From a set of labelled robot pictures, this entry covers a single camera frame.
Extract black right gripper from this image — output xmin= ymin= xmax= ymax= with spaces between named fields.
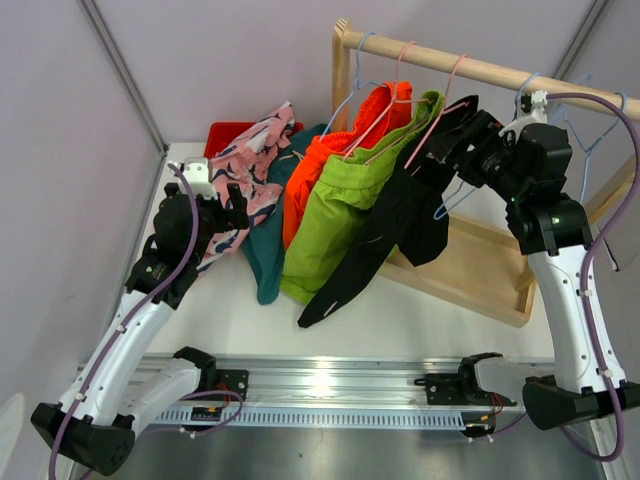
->
xmin=424 ymin=110 xmax=528 ymax=205

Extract pink hanger of black shorts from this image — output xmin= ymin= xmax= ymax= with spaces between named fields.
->
xmin=402 ymin=53 xmax=468 ymax=171

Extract pink patterned shorts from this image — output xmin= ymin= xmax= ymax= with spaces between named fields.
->
xmin=198 ymin=101 xmax=295 ymax=272

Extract teal drawstring shorts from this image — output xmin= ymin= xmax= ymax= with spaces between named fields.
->
xmin=241 ymin=124 xmax=327 ymax=305

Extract black shorts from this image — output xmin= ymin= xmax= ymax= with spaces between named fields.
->
xmin=298 ymin=95 xmax=479 ymax=328

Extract pink hanger of green shorts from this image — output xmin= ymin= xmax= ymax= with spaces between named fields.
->
xmin=342 ymin=40 xmax=432 ymax=166

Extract blue hanger of teal shorts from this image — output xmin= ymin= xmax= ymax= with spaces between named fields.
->
xmin=560 ymin=73 xmax=628 ymax=204

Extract lime green shorts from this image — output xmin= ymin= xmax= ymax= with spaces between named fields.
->
xmin=280 ymin=84 xmax=444 ymax=305

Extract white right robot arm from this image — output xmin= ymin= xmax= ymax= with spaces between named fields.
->
xmin=426 ymin=110 xmax=639 ymax=430

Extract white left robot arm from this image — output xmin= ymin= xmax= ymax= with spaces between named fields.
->
xmin=31 ymin=183 xmax=248 ymax=476

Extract orange shorts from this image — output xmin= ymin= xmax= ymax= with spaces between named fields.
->
xmin=282 ymin=81 xmax=413 ymax=249

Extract blue hanger of orange shorts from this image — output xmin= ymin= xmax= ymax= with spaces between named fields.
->
xmin=321 ymin=22 xmax=389 ymax=139

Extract red plastic bin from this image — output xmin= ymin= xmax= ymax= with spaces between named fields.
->
xmin=204 ymin=120 xmax=305 ymax=157

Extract wooden clothes rack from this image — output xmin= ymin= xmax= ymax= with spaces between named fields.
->
xmin=331 ymin=18 xmax=640 ymax=329

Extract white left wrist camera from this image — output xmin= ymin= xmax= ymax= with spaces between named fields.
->
xmin=183 ymin=157 xmax=218 ymax=200

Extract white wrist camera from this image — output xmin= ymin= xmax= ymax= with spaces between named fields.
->
xmin=183 ymin=157 xmax=218 ymax=200
xmin=498 ymin=90 xmax=548 ymax=138

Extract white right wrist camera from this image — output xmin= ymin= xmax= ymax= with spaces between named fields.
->
xmin=498 ymin=90 xmax=548 ymax=138

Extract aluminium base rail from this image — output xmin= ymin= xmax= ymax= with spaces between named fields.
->
xmin=145 ymin=358 xmax=524 ymax=438

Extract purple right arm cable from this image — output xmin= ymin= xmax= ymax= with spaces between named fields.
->
xmin=459 ymin=91 xmax=640 ymax=461

